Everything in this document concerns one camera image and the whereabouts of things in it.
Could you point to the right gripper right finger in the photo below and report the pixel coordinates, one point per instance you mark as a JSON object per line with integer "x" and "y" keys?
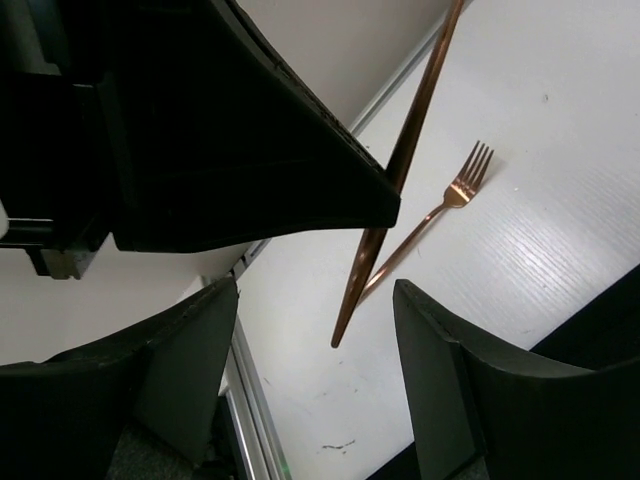
{"x": 476, "y": 398}

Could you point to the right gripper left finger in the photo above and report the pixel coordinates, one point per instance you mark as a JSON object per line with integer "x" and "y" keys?
{"x": 137, "y": 404}

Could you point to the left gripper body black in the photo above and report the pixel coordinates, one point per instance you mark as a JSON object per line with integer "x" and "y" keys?
{"x": 59, "y": 129}

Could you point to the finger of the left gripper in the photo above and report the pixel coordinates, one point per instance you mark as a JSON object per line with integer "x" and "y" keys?
{"x": 227, "y": 144}

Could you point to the copper knife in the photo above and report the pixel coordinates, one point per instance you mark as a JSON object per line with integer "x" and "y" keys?
{"x": 396, "y": 171}

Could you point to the black cloth placemat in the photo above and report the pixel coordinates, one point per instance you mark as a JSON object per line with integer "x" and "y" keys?
{"x": 603, "y": 333}

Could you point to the copper fork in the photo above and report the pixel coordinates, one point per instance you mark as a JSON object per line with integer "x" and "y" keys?
{"x": 458, "y": 194}

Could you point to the aluminium left rail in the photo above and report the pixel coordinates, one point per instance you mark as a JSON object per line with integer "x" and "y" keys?
{"x": 261, "y": 455}

